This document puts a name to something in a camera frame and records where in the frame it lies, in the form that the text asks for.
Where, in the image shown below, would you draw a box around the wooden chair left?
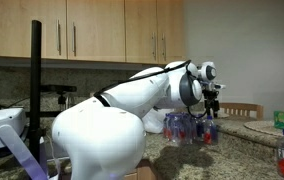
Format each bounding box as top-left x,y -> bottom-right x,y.
219,102 -> 264,120

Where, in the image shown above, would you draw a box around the white plastic bag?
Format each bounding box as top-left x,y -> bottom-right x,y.
142,109 -> 165,133

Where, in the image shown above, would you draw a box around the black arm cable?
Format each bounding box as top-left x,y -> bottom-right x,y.
93,59 -> 210,120

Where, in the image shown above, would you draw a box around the wooden wall cabinets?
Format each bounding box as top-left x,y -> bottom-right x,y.
0,0 -> 185,65

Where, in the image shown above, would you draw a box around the woven round placemat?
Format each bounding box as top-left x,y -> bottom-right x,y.
244,121 -> 282,137

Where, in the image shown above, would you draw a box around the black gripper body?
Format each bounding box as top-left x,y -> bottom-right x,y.
203,90 -> 219,108

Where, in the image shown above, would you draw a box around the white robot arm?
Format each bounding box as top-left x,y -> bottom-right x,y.
52,61 -> 216,180

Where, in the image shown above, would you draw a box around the shrink-wrapped Fiji bottle pack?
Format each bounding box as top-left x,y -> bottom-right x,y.
163,112 -> 203,145

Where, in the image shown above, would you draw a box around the black camera stand pole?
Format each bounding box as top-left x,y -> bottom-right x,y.
28,20 -> 43,162

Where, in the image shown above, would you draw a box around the black stereo camera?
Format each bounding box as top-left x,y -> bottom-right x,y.
40,85 -> 77,92

